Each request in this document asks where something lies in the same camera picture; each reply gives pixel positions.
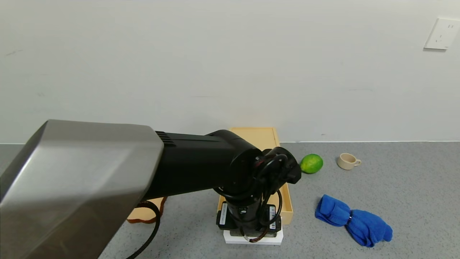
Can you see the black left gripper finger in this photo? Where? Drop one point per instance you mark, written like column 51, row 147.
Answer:
column 238, row 233
column 274, row 233

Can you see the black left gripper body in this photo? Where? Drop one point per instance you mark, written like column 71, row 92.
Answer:
column 223, row 218

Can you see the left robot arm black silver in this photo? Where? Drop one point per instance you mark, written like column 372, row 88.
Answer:
column 90, row 180

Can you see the green lime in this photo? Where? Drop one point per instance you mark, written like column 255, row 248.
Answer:
column 312, row 163

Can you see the tan bread slice brown crust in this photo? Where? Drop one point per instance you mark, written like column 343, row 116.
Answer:
column 138, row 215

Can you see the blue cloth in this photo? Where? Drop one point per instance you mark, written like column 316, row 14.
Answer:
column 367, row 226

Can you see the beige cup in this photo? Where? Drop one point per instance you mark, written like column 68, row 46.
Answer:
column 346, row 161

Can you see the white wall outlet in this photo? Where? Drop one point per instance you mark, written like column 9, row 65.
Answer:
column 442, row 33

